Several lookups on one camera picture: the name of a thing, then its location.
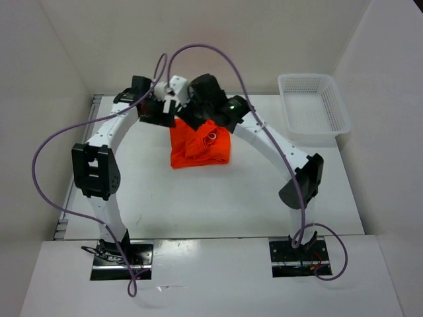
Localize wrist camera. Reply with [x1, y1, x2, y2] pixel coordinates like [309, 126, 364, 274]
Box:
[169, 75, 190, 108]
[152, 81, 177, 115]

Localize orange shorts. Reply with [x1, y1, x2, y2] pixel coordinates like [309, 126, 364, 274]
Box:
[169, 119, 231, 169]

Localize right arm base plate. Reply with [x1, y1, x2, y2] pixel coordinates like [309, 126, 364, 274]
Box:
[268, 238, 332, 278]

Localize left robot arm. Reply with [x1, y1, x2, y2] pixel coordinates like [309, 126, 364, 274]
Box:
[71, 76, 174, 264]

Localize white plastic basket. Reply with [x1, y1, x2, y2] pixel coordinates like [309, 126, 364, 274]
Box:
[278, 73, 351, 144]

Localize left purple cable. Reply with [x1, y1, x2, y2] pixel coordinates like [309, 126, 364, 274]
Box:
[31, 52, 170, 300]

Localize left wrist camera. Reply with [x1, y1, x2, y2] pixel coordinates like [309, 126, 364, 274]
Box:
[152, 81, 177, 115]

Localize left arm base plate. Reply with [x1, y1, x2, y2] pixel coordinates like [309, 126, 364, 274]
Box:
[82, 240, 153, 281]

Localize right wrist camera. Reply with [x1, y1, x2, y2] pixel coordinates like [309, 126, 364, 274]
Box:
[169, 75, 190, 108]

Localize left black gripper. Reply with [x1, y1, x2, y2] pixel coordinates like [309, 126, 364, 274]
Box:
[140, 96, 176, 129]

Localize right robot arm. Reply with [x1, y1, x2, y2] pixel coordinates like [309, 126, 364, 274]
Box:
[170, 74, 324, 260]

